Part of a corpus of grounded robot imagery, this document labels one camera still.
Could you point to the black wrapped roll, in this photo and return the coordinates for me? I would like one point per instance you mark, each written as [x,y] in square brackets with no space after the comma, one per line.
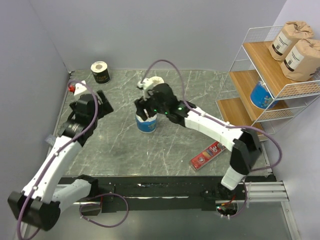
[99,70]
[156,80]

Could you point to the brown paper roll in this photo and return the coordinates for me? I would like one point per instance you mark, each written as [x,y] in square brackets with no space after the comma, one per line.
[289,35]
[303,60]

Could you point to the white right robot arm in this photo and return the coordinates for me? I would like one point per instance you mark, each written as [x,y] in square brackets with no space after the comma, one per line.
[242,142]

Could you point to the black wrapped roll, back left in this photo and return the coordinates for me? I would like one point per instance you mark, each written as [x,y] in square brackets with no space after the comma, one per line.
[99,70]

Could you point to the white wire wooden shelf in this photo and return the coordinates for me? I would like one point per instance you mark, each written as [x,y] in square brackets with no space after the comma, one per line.
[253,62]

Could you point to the red toothpaste box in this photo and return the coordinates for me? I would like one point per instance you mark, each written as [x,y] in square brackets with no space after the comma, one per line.
[206,156]

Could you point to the blue roll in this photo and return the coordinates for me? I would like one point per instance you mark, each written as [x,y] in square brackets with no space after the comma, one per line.
[146,126]
[261,98]

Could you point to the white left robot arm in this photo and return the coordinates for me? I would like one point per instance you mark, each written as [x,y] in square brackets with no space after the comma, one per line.
[50,175]

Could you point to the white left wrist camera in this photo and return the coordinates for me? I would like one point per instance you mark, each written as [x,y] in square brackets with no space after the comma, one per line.
[79,89]

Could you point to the black wrapped roll, centre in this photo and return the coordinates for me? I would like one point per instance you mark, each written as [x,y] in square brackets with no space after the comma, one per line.
[156,80]

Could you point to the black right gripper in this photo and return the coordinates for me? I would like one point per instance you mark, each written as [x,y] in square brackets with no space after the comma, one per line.
[140,104]

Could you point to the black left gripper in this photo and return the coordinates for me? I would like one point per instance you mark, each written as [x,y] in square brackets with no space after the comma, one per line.
[104,108]

